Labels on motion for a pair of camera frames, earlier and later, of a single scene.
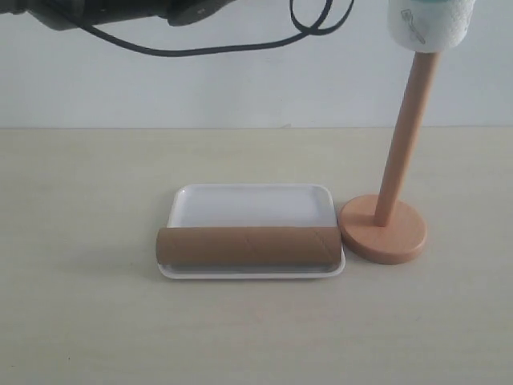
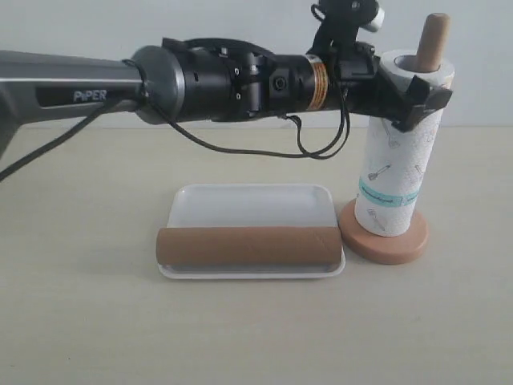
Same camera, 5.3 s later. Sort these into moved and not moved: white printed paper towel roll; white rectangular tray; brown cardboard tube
Moved: white printed paper towel roll
Not moved: white rectangular tray; brown cardboard tube
